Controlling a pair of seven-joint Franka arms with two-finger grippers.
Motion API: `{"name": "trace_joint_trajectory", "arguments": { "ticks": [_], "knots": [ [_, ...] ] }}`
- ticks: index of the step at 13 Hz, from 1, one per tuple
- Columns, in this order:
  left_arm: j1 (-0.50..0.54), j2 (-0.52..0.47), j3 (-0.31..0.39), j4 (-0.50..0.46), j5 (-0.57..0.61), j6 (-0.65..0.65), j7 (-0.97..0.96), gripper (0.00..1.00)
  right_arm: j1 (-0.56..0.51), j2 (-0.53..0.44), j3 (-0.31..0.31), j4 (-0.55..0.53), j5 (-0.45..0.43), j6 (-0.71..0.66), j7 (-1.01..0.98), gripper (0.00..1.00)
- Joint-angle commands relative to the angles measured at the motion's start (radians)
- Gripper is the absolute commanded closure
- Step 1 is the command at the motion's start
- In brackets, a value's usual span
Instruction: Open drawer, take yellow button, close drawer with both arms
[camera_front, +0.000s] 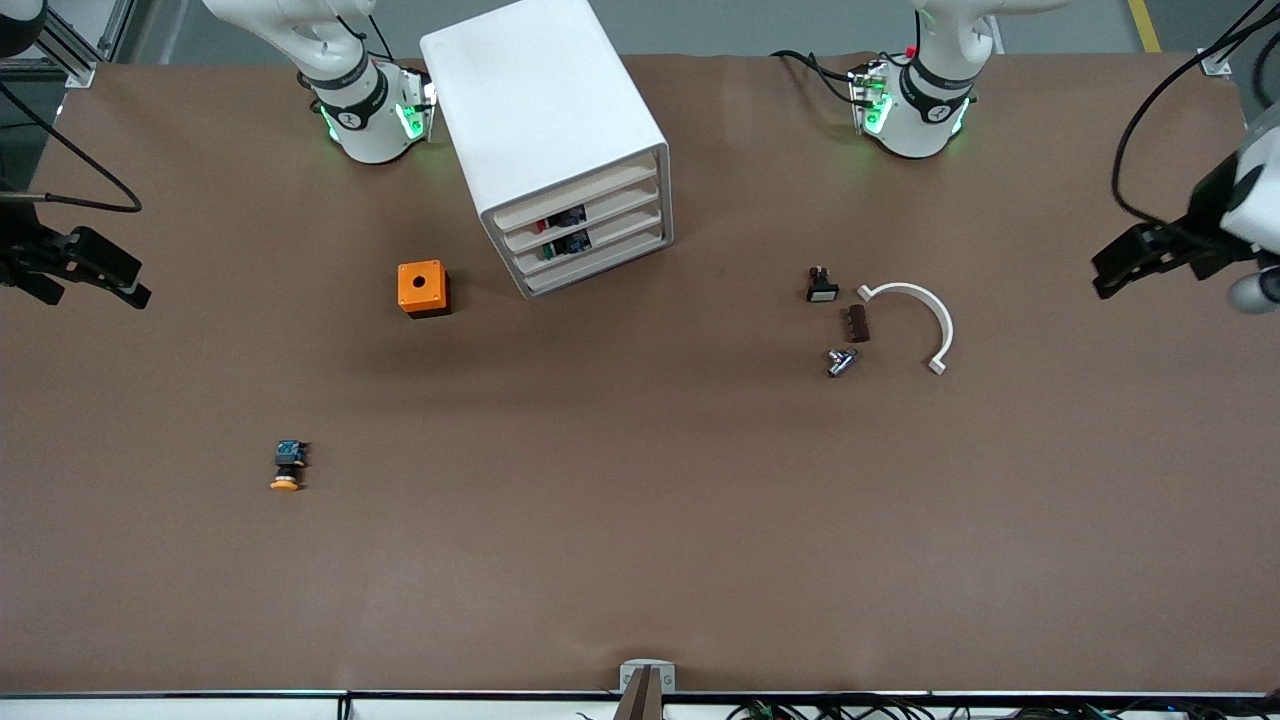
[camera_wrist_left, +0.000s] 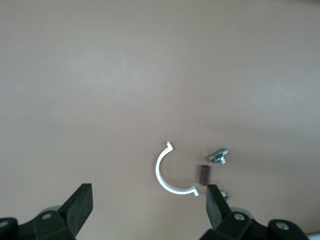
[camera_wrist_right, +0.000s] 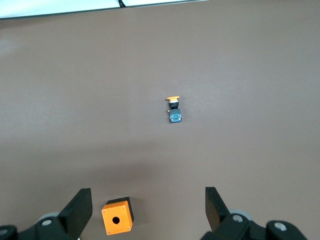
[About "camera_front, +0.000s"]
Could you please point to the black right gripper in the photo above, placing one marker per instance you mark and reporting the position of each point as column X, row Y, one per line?
column 20, row 251

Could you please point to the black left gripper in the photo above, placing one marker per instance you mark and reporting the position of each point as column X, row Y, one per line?
column 1203, row 226

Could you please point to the orange push button blue block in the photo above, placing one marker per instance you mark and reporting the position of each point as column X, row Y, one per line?
column 288, row 465

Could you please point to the white plastic drawer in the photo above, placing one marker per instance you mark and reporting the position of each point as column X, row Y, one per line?
column 630, row 176
column 630, row 220
column 630, row 198

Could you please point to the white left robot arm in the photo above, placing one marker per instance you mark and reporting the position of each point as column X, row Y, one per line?
column 920, row 110

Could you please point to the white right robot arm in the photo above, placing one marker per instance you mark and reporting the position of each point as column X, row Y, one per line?
column 370, row 120

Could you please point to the orange button box with hole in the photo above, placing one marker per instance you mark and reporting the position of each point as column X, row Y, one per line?
column 420, row 283

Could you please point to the white drawer cabinet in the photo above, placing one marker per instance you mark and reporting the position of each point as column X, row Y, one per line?
column 540, row 100

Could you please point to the white curved plastic arc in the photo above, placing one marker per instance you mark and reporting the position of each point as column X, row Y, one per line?
column 915, row 290

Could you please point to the brown terminal block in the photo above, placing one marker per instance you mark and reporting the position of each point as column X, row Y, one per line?
column 858, row 324

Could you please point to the small metal connector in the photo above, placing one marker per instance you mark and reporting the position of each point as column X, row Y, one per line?
column 840, row 361

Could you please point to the black clip with blue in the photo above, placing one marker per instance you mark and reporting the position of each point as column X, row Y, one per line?
column 572, row 243

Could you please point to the aluminium frame profile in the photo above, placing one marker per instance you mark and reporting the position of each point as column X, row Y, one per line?
column 70, row 35

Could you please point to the black switch with white face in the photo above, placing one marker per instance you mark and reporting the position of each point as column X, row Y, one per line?
column 822, row 287

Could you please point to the white frame rail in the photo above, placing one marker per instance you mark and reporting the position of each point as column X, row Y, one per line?
column 200, row 706

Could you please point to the red push button switch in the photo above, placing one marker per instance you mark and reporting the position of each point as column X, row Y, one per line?
column 568, row 217

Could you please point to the grey table edge bracket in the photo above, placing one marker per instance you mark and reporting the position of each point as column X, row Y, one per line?
column 630, row 675

